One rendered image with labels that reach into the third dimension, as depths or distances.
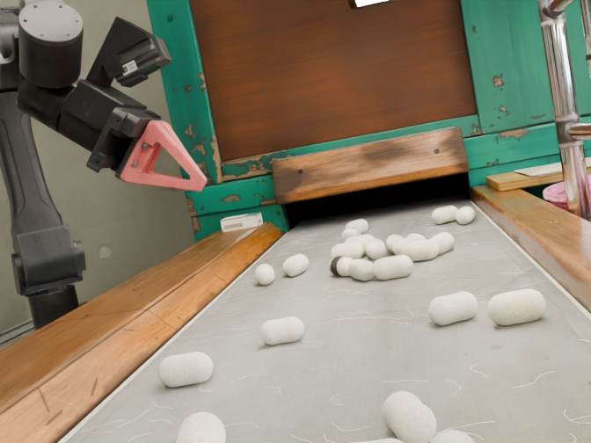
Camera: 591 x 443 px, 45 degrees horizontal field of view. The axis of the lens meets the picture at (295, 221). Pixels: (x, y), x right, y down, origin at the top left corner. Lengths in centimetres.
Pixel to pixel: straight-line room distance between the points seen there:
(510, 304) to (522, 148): 72
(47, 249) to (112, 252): 140
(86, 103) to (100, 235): 167
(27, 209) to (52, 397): 57
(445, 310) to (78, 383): 24
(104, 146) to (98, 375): 28
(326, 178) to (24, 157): 44
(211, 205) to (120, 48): 51
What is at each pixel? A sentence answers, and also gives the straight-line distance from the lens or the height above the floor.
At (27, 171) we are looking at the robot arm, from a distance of 100.
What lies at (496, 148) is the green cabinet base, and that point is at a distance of 115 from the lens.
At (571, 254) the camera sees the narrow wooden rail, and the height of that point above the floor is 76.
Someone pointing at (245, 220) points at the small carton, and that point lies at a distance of 110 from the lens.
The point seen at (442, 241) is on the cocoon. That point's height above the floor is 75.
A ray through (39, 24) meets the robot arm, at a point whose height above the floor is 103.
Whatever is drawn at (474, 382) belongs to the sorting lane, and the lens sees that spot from 38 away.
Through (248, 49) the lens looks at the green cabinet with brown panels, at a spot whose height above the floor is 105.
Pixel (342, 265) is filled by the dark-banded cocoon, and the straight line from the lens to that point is 69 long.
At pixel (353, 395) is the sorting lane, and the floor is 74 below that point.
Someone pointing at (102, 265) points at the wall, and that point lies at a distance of 239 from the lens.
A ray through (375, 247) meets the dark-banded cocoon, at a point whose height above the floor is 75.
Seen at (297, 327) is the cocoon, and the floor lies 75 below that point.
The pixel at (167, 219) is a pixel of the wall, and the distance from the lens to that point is 226.
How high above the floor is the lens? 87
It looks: 6 degrees down
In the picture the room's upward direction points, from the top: 11 degrees counter-clockwise
